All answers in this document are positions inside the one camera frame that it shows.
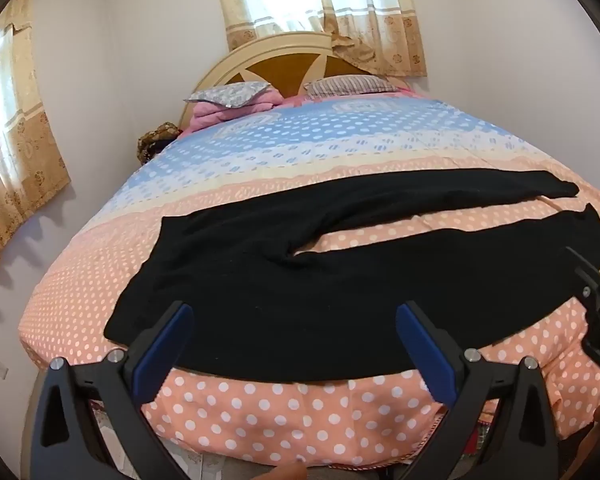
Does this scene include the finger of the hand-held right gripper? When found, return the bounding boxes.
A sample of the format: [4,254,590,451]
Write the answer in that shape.
[565,246,600,312]

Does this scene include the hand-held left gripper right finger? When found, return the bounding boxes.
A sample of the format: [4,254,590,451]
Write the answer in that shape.
[396,301,561,480]

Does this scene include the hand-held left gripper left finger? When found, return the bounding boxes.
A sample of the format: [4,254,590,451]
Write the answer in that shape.
[39,301,196,480]

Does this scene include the black pants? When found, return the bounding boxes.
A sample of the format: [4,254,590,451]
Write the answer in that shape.
[104,170,600,383]

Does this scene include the brown patterned bag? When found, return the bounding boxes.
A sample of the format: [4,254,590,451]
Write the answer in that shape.
[136,121,181,165]

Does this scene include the polka dot bedspread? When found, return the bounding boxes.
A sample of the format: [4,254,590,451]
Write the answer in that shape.
[17,87,600,471]

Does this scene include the beige patterned window curtain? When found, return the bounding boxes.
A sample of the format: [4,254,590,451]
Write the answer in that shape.
[209,0,428,78]
[0,0,72,288]

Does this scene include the folded pink blanket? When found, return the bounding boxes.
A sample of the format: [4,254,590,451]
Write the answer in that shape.
[187,87,286,133]

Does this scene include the grey floral pillow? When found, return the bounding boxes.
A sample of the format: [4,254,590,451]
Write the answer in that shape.
[184,81,271,109]

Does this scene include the striped pillow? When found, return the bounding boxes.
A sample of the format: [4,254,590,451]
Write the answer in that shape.
[302,75,400,98]

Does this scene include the cream wooden headboard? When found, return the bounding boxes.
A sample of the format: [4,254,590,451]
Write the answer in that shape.
[176,31,411,133]

